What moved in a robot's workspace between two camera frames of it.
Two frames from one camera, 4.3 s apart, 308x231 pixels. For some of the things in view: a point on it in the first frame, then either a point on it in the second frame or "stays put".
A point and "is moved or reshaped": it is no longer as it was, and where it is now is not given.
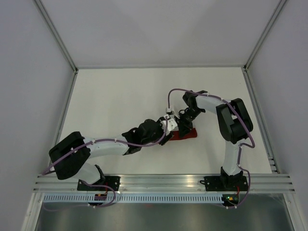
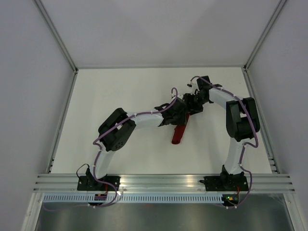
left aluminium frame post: x=47 y=19 stays put
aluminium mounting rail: x=257 y=183 stays put
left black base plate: x=113 y=182 stays put
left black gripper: x=159 y=121 to x=183 y=120
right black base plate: x=224 y=183 stays put
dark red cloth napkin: x=175 y=135 is moved or reshaped
